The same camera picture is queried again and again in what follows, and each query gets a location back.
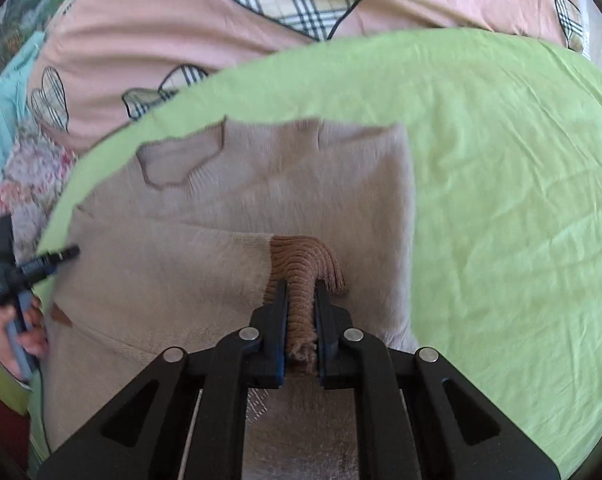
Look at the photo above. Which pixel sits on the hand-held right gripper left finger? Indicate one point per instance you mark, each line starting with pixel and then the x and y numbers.
pixel 282 332

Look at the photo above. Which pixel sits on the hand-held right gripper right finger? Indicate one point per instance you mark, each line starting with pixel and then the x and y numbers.
pixel 319 335

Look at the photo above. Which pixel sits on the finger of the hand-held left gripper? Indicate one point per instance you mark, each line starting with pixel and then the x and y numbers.
pixel 4 242
pixel 51 258

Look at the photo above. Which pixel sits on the beige knit sweater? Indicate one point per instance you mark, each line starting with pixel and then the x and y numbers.
pixel 261 195

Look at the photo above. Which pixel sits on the person's left forearm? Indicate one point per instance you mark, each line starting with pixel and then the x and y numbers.
pixel 8 390

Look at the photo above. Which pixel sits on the person's left hand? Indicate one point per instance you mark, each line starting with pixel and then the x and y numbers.
pixel 35 340

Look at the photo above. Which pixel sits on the purple floral ruffled pillow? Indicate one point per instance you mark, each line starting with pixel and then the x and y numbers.
pixel 28 180

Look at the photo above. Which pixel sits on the blue floral quilt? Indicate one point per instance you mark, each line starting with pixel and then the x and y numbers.
pixel 3 110

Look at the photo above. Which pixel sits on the green bed sheet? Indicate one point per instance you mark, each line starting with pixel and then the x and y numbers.
pixel 496 185

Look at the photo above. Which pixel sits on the pink quilt with plaid hearts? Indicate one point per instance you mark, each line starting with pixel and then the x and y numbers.
pixel 171 20

